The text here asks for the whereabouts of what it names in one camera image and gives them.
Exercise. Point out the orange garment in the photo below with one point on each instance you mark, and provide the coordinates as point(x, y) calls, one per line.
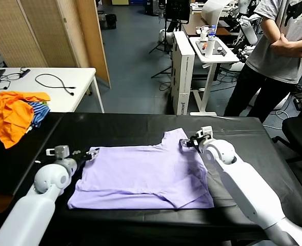
point(9, 118)

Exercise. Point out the clear water bottle blue cap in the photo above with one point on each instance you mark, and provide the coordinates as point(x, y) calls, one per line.
point(212, 32)

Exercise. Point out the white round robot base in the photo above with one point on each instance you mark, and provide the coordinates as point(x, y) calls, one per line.
point(163, 36)

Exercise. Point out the brown desk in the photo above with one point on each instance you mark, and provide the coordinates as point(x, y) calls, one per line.
point(191, 25)

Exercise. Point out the blue storage cabinet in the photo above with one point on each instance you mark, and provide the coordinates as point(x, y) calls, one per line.
point(136, 2)

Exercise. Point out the wooden folding screen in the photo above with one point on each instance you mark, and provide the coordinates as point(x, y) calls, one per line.
point(38, 30)

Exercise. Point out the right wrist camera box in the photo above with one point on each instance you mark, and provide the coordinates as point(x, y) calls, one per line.
point(205, 130)

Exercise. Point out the tall white cardboard box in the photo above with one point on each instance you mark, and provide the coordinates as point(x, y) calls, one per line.
point(182, 77)

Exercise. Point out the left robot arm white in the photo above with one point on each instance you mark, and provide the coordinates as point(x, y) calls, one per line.
point(32, 210)

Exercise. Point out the black tray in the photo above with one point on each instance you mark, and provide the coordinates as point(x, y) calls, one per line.
point(218, 46)

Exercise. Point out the lavender t-shirt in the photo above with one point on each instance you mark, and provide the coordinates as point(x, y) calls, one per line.
point(140, 176)

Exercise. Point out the black trash bin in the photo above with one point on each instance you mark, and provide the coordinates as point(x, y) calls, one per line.
point(111, 21)

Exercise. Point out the black monitor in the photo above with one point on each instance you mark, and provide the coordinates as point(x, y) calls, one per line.
point(177, 10)

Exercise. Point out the white humanoid robot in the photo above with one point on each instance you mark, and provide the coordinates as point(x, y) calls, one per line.
point(249, 34)

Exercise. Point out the beige cabinet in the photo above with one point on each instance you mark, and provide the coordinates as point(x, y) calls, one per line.
point(120, 2)

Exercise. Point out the white cup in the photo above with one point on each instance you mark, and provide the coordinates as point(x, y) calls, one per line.
point(204, 34)

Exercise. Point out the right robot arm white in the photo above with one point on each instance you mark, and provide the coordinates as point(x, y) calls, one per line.
point(243, 184)

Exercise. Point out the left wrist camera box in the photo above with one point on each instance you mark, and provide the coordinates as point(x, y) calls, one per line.
point(62, 151)

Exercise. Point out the white tumbler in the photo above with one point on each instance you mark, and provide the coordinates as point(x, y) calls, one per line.
point(209, 50)

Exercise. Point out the bare person forearm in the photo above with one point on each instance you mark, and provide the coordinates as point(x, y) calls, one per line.
point(294, 47)

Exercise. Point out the black plastic table cover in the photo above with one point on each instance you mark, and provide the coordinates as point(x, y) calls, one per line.
point(127, 130)

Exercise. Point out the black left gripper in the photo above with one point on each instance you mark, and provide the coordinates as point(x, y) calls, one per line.
point(80, 157)

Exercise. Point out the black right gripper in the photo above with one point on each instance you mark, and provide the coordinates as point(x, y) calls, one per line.
point(194, 142)

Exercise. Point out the person in grey t-shirt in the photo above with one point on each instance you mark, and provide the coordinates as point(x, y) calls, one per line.
point(276, 64)

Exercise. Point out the black office chair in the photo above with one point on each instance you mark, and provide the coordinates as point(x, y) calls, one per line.
point(299, 130)

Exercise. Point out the blue striped garment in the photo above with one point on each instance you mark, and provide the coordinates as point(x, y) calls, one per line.
point(40, 112)

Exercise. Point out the black power strip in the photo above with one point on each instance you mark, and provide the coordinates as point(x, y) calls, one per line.
point(25, 73)

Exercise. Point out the white curved sheet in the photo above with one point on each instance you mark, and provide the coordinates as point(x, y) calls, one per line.
point(211, 11)

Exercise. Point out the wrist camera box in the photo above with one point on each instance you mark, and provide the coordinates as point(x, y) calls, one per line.
point(205, 130)
point(62, 151)

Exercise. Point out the white rolling side table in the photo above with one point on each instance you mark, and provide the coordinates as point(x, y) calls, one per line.
point(212, 60)

